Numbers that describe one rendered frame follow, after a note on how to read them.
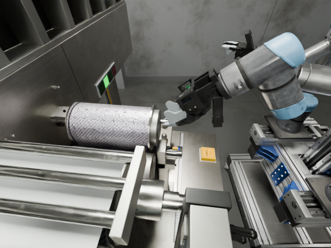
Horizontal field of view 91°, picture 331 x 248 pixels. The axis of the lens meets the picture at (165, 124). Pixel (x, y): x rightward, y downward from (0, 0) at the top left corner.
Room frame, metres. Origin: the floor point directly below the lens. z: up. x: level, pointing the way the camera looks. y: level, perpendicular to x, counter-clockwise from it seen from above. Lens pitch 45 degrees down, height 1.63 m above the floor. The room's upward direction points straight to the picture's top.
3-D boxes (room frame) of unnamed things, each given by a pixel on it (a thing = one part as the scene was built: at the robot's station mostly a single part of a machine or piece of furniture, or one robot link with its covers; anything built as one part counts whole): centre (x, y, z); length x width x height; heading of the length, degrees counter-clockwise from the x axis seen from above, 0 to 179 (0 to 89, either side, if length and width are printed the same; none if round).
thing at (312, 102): (0.80, -0.85, 0.98); 0.13 x 0.12 x 0.14; 155
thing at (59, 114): (0.39, 0.33, 1.28); 0.06 x 0.05 x 0.02; 84
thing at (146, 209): (0.11, 0.03, 1.34); 0.06 x 0.06 x 0.06; 84
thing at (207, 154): (0.49, -0.22, 0.91); 0.07 x 0.07 x 0.02; 84
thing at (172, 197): (0.10, -0.03, 1.34); 0.06 x 0.03 x 0.03; 84
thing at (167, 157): (0.32, -0.01, 1.05); 0.06 x 0.05 x 0.31; 84
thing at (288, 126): (0.80, -0.85, 0.87); 0.15 x 0.15 x 0.10
